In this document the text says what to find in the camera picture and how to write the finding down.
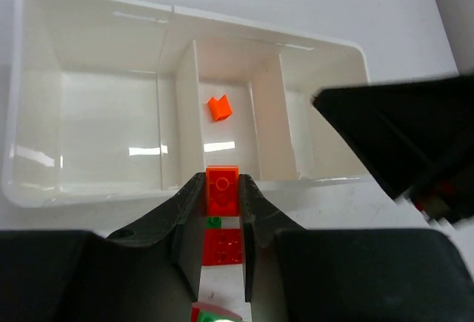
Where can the green 2x4 lego brick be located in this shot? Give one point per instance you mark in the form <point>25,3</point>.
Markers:
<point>206,316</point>

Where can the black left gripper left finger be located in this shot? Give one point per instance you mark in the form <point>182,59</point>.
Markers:
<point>179,223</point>

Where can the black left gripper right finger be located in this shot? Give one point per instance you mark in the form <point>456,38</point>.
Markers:
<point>260,220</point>

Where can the white three-compartment plastic container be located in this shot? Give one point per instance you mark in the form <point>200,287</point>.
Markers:
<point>108,101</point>

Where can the red curved lego brick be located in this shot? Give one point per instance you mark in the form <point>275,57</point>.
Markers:
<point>222,247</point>

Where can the red lego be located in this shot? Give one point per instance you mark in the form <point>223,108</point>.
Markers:
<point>229,315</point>

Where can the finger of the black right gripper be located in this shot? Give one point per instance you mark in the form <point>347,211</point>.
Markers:
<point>415,139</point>

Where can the small green lego brick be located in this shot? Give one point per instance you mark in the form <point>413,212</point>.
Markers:
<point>214,222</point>

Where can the orange lego piece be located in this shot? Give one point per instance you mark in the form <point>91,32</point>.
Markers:
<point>220,109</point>
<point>222,191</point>

